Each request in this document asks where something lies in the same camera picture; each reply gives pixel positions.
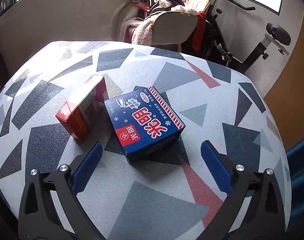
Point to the wooden wardrobe panel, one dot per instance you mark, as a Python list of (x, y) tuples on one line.
[(286, 97)]

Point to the red cigarette box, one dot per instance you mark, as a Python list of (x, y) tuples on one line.
[(83, 106)]

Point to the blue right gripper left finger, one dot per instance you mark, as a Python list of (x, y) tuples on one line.
[(82, 168)]

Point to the black exercise bike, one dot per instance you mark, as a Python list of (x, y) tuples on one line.
[(236, 36)]

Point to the blue milk carton box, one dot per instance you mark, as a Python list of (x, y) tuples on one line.
[(143, 122)]

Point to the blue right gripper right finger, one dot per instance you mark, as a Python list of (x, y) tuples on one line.
[(219, 172)]

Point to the pile of clothes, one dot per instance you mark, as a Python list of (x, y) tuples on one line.
[(162, 12)]

